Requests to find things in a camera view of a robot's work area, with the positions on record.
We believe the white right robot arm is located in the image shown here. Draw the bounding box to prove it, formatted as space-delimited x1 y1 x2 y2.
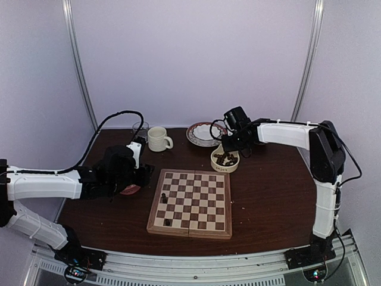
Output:
221 107 346 263

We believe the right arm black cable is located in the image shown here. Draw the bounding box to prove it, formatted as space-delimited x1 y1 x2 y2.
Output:
210 118 363 269

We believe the dark chess piece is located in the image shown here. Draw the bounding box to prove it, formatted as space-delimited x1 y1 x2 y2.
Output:
161 193 168 204

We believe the left aluminium frame post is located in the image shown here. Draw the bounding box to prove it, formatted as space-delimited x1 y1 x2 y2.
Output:
62 0 98 130

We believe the clear drinking glass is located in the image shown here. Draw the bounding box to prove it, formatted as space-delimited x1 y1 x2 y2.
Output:
132 122 149 141

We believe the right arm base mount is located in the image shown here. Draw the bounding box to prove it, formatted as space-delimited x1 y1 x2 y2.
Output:
284 246 336 270

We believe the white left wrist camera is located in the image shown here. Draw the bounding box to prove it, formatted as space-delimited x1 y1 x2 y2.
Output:
126 141 143 169

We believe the right aluminium frame post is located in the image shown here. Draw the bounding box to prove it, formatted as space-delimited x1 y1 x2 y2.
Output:
291 0 324 122

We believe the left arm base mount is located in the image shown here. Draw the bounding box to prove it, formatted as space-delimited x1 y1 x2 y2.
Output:
53 248 107 271

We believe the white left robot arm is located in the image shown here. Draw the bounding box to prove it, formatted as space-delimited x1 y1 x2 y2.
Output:
1 143 154 265

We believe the aluminium frame post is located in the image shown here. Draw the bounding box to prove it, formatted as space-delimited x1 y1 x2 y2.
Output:
291 0 324 122
62 0 98 130

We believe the aluminium front rail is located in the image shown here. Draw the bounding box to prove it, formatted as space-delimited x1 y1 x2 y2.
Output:
28 235 366 286

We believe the cream ribbed mug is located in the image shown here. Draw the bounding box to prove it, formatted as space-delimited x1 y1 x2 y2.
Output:
148 126 174 153

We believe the wooden chess board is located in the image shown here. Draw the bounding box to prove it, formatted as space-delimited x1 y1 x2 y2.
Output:
146 169 232 240

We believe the cream cat-ear bowl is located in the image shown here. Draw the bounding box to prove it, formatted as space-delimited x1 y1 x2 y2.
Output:
210 144 240 173

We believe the pink bowl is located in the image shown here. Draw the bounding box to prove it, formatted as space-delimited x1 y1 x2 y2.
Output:
120 185 140 195

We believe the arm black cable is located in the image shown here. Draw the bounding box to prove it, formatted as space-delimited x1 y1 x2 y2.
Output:
210 118 363 269
11 110 145 176

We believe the white scalloped bowl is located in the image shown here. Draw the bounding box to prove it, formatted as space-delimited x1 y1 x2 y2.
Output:
192 124 220 141

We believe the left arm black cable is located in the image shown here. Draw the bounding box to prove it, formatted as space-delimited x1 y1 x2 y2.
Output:
11 110 145 176

